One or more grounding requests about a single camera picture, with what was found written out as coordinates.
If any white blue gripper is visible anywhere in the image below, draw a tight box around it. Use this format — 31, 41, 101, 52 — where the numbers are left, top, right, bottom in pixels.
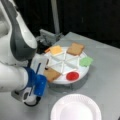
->
23, 57, 48, 104

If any toasted bread slice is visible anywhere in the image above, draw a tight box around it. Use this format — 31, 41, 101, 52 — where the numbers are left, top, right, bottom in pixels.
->
67, 43, 84, 56
44, 68, 60, 82

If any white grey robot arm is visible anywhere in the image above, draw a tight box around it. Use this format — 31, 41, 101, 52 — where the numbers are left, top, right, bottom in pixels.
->
0, 0, 47, 106

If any yellow cheese slice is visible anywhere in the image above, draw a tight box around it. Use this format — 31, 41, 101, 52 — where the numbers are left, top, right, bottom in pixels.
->
50, 45, 62, 55

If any white divided round tray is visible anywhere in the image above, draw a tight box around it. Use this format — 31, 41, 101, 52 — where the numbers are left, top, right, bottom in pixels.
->
44, 47, 89, 85

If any red tomato slice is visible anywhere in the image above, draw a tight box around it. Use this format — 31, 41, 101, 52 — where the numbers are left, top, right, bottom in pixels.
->
66, 72, 79, 81

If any green lettuce piece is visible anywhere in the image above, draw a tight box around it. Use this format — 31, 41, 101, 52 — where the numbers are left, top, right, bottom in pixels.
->
79, 57, 93, 67

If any white paper plate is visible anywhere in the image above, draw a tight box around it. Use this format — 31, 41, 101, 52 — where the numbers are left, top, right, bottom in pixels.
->
50, 94, 102, 120

